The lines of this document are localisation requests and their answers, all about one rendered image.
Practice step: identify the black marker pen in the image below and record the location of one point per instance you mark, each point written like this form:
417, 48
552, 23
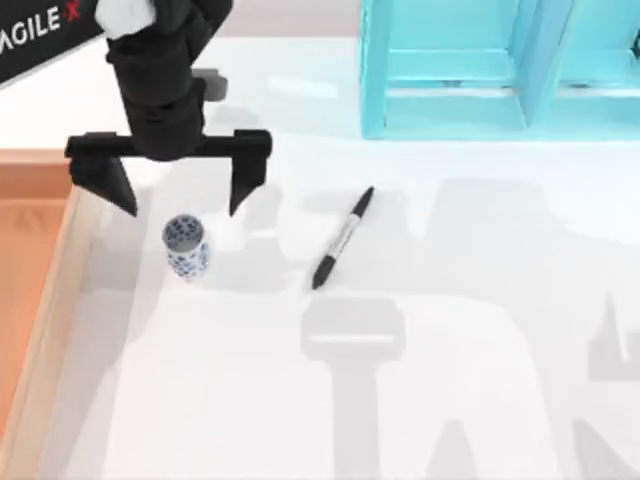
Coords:
341, 240

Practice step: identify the blue and white cup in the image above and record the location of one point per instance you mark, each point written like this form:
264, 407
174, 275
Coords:
189, 257

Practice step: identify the light blue rack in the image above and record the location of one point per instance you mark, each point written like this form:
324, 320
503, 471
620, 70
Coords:
450, 65

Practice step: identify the shallow salmon-coloured box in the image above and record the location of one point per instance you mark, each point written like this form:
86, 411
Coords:
30, 240

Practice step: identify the grey rounded box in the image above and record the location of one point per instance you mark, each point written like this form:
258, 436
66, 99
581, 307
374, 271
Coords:
216, 84

